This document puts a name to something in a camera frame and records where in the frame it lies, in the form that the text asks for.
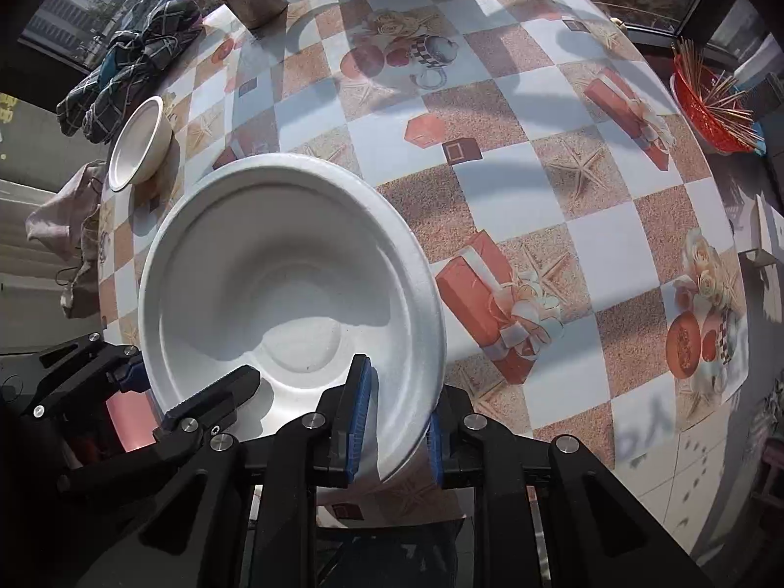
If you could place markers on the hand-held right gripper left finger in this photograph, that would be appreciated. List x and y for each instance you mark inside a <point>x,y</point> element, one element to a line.
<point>361,416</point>

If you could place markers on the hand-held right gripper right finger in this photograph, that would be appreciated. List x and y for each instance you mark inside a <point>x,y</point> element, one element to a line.
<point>436,453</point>

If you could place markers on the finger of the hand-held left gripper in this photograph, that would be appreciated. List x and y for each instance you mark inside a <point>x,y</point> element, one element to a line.
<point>133,378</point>
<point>214,392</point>

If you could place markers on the pink square plate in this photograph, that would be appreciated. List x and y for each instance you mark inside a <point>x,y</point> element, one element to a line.
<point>132,419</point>

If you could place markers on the white paper bowl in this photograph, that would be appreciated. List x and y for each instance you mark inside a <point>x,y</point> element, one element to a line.
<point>275,269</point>
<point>136,144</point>

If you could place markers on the pale pink cloth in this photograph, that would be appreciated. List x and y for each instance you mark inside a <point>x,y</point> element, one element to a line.
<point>61,220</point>

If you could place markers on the printed checkered tablecloth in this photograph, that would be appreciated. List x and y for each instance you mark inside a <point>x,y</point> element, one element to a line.
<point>612,245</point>

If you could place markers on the grey plaid cloth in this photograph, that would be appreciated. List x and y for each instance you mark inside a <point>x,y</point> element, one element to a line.
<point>141,43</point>

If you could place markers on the white cardboard box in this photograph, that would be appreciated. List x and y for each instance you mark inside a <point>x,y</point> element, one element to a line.
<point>769,233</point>

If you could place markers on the red plastic basket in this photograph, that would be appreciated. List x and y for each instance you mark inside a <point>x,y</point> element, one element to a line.
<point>695,110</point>

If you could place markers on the holder of sticks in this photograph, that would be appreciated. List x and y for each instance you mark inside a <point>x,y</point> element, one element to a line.
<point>723,98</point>

